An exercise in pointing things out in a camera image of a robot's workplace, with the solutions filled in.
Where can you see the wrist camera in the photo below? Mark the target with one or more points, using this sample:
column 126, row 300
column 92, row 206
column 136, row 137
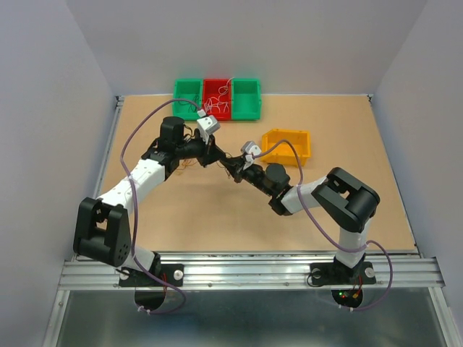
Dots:
column 207, row 125
column 250, row 151

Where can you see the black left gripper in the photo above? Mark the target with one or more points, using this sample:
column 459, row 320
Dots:
column 210, row 152

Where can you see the aluminium rail frame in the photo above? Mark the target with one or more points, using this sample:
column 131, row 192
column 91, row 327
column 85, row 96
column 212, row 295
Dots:
column 256, row 298

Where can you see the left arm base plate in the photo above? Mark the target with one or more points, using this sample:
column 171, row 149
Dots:
column 170, row 273

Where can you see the left green plastic bin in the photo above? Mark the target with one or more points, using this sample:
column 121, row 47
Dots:
column 187, row 89

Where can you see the red plastic bin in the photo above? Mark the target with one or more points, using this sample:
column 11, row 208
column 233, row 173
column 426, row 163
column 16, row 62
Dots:
column 217, row 98

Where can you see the right green plastic bin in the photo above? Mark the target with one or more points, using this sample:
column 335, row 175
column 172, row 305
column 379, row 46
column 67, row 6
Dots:
column 245, row 99

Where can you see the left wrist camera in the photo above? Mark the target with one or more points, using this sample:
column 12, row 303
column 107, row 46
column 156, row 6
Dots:
column 207, row 125

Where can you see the yellow plastic bin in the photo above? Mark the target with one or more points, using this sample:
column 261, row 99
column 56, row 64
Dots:
column 283, row 154

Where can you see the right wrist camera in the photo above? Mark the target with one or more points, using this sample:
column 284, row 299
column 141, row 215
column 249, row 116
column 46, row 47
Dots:
column 250, row 151

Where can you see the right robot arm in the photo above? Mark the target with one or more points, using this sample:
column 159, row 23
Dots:
column 348, row 201

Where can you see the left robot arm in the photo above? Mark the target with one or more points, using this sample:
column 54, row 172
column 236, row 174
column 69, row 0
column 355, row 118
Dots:
column 104, row 231

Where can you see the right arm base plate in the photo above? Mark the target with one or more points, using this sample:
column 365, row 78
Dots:
column 337, row 274

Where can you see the green plastic bin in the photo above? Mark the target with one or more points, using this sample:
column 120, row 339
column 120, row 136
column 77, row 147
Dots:
column 187, row 89
column 245, row 99

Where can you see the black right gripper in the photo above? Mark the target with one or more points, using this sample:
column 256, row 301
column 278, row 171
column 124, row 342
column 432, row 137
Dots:
column 234, row 164

